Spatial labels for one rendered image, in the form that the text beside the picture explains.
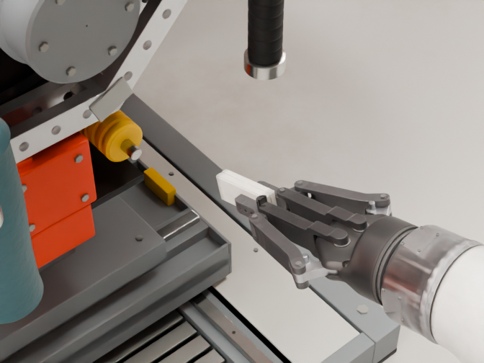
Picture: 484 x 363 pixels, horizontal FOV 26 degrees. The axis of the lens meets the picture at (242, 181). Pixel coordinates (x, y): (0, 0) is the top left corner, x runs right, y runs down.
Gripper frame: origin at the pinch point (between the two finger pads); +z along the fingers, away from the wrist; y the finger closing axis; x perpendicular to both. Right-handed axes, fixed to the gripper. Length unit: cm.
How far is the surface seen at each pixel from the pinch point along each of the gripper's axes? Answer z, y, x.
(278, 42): 4.4, -11.3, -10.3
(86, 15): 11.4, 5.1, -19.5
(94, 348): 46, 0, 48
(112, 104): 31.2, -6.1, 2.4
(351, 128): 62, -76, 56
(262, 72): 5.7, -9.5, -7.4
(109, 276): 46, -6, 37
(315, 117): 70, -73, 54
